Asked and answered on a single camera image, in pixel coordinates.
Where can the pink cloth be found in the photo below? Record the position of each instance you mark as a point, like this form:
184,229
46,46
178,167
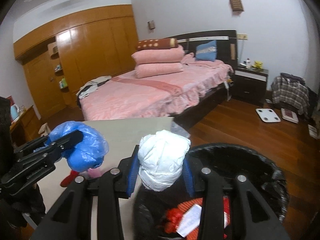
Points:
94,173

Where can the blue cushion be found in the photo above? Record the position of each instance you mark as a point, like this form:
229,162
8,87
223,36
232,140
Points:
207,51

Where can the wooden desk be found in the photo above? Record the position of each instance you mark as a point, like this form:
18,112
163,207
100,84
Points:
26,128

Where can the white bottle on nightstand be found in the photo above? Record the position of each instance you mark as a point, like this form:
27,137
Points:
248,63

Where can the plaid clothes pile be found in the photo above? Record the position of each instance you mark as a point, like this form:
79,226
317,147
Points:
291,90

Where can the lower pink pillow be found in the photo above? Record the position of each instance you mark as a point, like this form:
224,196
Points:
154,69

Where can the clothes pile on bed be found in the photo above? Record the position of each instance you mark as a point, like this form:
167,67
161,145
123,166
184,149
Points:
91,86

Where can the wall lamp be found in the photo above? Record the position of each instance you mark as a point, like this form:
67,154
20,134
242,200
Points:
151,25
236,5

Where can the white paper ball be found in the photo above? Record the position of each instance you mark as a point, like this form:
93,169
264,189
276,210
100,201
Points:
161,157

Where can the black trash bin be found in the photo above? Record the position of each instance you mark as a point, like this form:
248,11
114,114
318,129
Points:
228,160

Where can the brown dotted bolster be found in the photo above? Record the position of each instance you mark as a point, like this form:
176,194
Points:
155,44

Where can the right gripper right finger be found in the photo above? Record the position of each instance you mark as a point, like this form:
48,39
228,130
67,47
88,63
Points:
230,209

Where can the blue plastic bag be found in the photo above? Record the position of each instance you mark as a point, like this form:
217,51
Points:
89,153

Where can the wooden wardrobe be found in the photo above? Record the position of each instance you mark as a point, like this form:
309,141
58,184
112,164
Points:
62,55

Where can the red cloth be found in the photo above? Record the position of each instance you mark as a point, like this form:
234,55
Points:
66,181

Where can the black headboard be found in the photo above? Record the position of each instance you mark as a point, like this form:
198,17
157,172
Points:
226,43

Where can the small white stool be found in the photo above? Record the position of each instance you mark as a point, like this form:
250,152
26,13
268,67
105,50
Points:
44,130

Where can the wall lamp right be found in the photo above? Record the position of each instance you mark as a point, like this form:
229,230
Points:
236,5

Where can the black nightstand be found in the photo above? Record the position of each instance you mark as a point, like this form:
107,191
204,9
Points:
250,85

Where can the white bathroom scale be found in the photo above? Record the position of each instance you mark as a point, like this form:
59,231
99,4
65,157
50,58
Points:
267,115

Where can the yellow toy on nightstand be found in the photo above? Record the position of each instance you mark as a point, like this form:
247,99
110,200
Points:
258,65

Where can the red box on desk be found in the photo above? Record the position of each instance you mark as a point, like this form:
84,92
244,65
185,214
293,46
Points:
11,100

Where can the light blue kettle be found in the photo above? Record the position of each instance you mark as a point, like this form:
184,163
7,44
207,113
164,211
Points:
14,111

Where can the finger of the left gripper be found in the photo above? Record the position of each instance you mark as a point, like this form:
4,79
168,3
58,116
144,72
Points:
55,149
31,146

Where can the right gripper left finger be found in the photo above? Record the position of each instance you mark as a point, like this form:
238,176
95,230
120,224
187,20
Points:
70,216

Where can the orange trash in bin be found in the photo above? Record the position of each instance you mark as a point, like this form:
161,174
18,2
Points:
185,219

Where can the pink bed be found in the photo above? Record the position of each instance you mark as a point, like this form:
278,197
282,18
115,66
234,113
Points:
187,96

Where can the wall lamp left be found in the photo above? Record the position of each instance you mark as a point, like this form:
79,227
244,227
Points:
151,25

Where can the framed picture on floor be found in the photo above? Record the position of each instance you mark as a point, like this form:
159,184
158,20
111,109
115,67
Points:
289,115

